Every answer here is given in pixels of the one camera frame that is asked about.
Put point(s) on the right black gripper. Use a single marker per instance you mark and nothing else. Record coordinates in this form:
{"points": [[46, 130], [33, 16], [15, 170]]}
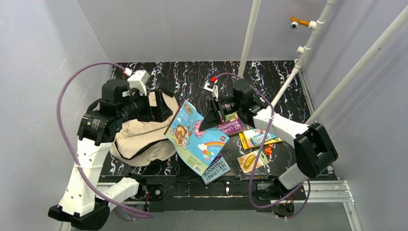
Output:
{"points": [[217, 108]]}

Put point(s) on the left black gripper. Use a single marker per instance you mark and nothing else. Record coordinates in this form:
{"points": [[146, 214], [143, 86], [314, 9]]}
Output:
{"points": [[153, 106]]}

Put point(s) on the beige canvas student bag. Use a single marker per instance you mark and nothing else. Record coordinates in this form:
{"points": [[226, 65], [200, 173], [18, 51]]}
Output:
{"points": [[141, 144]]}

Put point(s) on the light blue cartoon notebook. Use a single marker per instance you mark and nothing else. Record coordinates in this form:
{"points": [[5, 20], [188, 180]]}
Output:
{"points": [[198, 149]]}

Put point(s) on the blue 143-storey treehouse book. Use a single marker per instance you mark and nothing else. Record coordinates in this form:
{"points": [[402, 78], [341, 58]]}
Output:
{"points": [[218, 168]]}

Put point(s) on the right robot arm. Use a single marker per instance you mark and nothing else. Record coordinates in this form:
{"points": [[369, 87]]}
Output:
{"points": [[314, 150]]}

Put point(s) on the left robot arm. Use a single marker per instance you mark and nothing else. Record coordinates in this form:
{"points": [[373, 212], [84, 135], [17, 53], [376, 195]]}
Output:
{"points": [[83, 205]]}

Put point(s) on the yellow crayon pack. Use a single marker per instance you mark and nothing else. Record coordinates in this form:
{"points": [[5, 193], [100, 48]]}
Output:
{"points": [[252, 138]]}

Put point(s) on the yellow item blister pack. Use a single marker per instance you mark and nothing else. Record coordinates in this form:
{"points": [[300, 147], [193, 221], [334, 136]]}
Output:
{"points": [[247, 161]]}

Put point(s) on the purple treehouse book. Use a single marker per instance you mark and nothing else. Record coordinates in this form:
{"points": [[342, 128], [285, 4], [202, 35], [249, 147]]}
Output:
{"points": [[232, 125]]}

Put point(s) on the orange small toy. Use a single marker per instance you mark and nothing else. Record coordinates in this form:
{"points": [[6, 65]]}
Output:
{"points": [[268, 150]]}

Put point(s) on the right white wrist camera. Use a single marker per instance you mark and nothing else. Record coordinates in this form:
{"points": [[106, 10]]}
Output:
{"points": [[211, 87]]}

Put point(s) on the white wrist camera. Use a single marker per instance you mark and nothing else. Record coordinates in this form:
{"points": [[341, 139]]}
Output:
{"points": [[211, 87], [138, 81]]}

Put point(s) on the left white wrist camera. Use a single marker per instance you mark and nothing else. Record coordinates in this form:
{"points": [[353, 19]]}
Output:
{"points": [[138, 81]]}

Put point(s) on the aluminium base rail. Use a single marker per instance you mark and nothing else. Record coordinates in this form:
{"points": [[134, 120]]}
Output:
{"points": [[172, 194]]}

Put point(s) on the white pvc pipe frame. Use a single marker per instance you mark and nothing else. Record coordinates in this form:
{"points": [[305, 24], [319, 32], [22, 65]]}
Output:
{"points": [[304, 51]]}

